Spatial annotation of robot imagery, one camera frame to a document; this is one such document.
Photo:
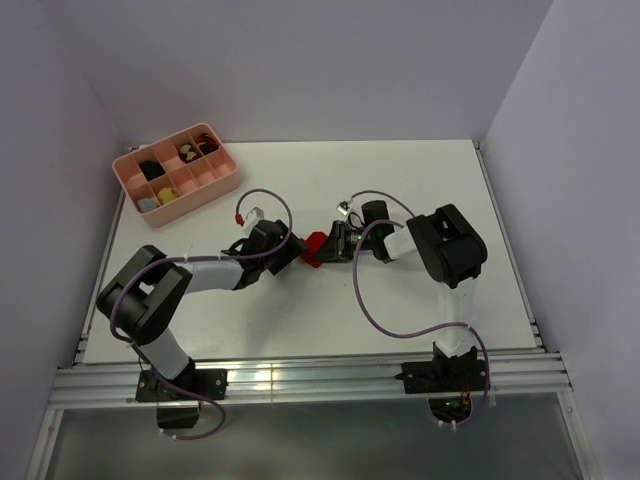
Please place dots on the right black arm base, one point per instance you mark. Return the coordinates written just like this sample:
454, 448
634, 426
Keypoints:
449, 384

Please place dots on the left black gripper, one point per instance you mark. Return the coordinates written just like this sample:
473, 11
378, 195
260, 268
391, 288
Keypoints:
291, 250

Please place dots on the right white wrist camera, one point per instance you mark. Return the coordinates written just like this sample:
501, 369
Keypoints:
344, 207

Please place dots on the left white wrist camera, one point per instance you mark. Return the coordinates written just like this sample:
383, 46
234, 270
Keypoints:
250, 220

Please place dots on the grey rolled sock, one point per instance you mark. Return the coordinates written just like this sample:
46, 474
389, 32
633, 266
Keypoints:
146, 205

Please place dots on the dark red-black rolled sock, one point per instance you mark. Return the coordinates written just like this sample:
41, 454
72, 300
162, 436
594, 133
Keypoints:
207, 143

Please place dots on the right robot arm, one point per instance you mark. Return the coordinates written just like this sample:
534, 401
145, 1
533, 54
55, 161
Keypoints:
451, 251

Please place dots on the black rolled sock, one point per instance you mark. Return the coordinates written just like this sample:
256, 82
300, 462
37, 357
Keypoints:
151, 169

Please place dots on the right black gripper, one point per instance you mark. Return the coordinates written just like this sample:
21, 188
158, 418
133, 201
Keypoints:
335, 249

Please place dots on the red Santa sock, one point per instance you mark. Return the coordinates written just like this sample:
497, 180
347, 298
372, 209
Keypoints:
313, 243

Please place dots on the pink plastic divided organizer box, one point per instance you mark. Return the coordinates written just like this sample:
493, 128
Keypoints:
198, 183

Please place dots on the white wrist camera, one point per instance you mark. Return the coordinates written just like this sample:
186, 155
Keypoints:
344, 207
250, 220

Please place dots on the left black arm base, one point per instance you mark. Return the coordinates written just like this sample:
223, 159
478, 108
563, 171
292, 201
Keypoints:
180, 401

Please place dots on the aluminium front frame rail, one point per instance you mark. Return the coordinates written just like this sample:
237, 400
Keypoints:
305, 380

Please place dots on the yellow rolled sock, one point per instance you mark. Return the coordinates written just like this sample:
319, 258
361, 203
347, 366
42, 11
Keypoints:
167, 195

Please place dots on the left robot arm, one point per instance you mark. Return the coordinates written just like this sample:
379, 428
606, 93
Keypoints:
140, 301

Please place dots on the brown and cream rolled sock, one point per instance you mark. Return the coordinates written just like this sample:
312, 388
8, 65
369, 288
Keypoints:
188, 153

